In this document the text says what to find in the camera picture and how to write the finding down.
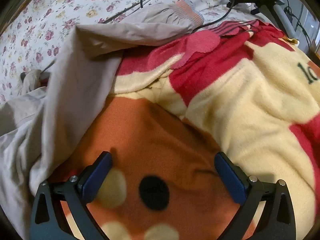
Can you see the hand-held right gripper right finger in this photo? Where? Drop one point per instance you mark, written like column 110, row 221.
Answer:
column 231, row 177

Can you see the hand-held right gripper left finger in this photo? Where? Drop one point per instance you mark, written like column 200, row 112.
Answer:
column 96, row 177

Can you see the beige jacket with striped ribbing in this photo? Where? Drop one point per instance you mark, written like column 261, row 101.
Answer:
column 75, row 80

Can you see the red cream orange fleece blanket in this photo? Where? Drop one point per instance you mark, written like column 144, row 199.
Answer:
column 250, row 105

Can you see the white crumpled cloth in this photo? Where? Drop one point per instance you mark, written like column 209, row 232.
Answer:
column 28, row 78

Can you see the floral bed sheet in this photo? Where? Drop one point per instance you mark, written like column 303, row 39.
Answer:
column 50, row 17

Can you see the grey tube stand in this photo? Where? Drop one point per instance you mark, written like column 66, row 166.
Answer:
column 283, row 17

